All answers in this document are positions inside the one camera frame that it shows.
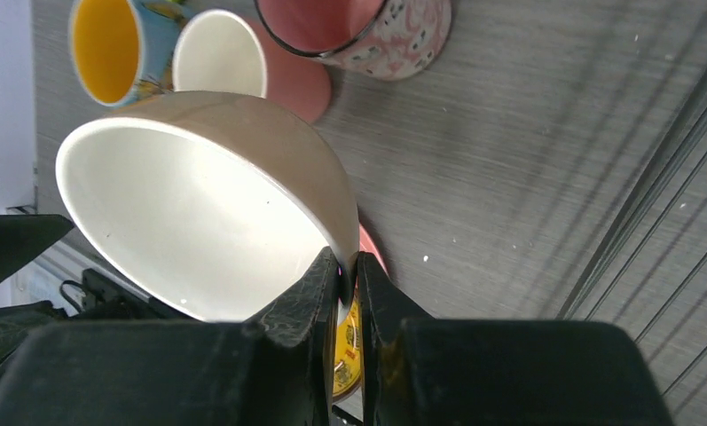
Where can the white ceramic bowl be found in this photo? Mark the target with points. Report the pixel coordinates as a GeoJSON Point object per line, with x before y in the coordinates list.
{"type": "Point", "coordinates": [215, 203]}

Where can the plain pink mug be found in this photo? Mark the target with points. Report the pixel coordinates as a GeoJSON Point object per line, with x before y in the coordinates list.
{"type": "Point", "coordinates": [221, 51]}

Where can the black wire dish rack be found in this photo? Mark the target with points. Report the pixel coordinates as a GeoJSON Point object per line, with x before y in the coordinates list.
{"type": "Point", "coordinates": [648, 275]}

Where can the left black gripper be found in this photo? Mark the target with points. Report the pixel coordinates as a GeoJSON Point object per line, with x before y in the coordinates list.
{"type": "Point", "coordinates": [96, 297]}

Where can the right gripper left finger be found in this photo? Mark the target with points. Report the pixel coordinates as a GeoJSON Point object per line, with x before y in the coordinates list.
{"type": "Point", "coordinates": [272, 369]}

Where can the blue butterfly mug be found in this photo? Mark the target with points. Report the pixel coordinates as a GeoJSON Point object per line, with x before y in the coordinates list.
{"type": "Point", "coordinates": [122, 50]}

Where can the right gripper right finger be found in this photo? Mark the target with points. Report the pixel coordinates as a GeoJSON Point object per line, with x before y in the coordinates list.
{"type": "Point", "coordinates": [421, 370]}

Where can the pink patterned mug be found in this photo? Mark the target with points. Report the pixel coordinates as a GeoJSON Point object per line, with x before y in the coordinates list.
{"type": "Point", "coordinates": [388, 40]}

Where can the yellow plate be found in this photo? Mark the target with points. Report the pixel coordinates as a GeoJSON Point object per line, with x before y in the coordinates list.
{"type": "Point", "coordinates": [348, 366]}

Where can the large pink cream plate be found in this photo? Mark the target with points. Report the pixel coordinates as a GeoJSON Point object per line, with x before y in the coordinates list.
{"type": "Point", "coordinates": [367, 245]}

